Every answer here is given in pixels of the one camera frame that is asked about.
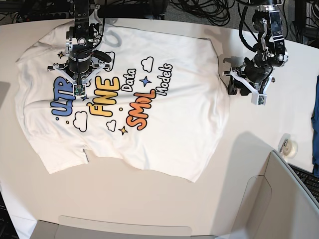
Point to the blue cloth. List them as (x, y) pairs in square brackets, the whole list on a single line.
[(315, 125)]

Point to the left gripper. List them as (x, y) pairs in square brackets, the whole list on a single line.
[(258, 75)]

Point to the white printed t-shirt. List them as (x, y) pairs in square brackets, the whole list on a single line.
[(159, 105)]

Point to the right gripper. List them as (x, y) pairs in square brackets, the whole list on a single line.
[(86, 63)]

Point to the clear tape roll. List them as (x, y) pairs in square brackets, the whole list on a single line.
[(288, 148)]

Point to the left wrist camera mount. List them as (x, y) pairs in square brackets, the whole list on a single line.
[(258, 97)]

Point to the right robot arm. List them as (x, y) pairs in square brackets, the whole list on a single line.
[(83, 38)]

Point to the black keyboard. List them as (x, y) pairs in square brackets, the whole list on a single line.
[(310, 181)]

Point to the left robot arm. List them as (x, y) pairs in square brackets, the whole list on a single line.
[(270, 41)]

